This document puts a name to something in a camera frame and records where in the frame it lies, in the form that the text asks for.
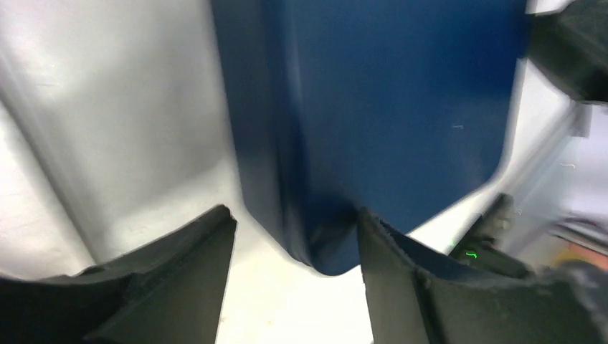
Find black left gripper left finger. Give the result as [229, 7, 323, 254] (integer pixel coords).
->
[1, 205, 237, 343]

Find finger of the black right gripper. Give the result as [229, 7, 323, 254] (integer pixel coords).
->
[527, 0, 607, 104]

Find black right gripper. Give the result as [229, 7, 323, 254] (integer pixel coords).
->
[449, 193, 533, 279]

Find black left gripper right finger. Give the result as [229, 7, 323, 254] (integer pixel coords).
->
[358, 209, 607, 343]

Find blue box lid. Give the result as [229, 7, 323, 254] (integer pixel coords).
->
[212, 1, 527, 276]

